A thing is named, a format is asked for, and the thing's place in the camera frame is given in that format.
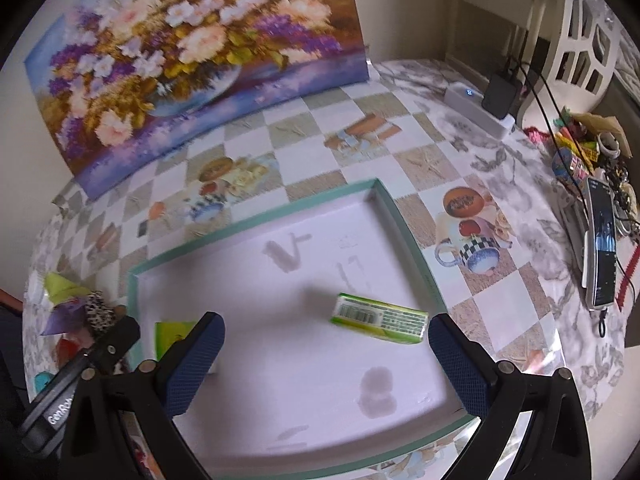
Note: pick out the small green white pack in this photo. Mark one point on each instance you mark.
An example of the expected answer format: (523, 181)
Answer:
(377, 317)

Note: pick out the green tissue pack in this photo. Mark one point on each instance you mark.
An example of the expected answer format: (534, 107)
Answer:
(172, 337)

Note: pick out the white tape roll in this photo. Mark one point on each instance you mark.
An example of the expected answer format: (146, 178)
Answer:
(606, 152)

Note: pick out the pink knitted piece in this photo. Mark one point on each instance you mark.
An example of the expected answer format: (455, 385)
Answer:
(537, 136)

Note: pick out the leopard print scrunchie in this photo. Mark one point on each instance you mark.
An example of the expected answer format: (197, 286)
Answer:
(97, 312)

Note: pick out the flower painting canvas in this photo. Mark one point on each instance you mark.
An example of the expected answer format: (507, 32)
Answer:
(200, 35)

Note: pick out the white phone holder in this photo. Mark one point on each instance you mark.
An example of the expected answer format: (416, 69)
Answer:
(575, 225)

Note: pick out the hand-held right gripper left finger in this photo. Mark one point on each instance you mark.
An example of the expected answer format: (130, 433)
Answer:
(195, 355)

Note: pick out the black power adapter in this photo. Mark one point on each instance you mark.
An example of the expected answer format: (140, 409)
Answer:
(500, 95)

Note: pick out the pile of colourful packets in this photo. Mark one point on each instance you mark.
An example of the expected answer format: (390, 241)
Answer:
(585, 152)

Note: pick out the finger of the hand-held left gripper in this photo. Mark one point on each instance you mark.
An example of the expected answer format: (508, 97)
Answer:
(116, 342)

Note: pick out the purple packet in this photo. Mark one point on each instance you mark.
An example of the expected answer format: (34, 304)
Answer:
(62, 321)

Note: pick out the smartphone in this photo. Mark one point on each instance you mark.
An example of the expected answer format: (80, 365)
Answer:
(602, 240)

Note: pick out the white power strip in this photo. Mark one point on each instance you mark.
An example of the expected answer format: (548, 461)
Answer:
(462, 97)

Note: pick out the white tray with teal rim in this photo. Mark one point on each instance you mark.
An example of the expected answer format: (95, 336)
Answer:
(300, 360)

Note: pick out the white lattice chair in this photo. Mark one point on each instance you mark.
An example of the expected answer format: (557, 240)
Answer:
(555, 25)

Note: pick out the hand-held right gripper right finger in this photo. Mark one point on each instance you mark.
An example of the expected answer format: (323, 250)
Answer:
(460, 365)

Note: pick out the red serrated strip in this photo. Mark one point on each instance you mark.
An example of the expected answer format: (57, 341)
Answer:
(627, 280)

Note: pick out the lime green cloth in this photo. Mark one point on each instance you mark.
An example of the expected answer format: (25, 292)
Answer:
(62, 285)

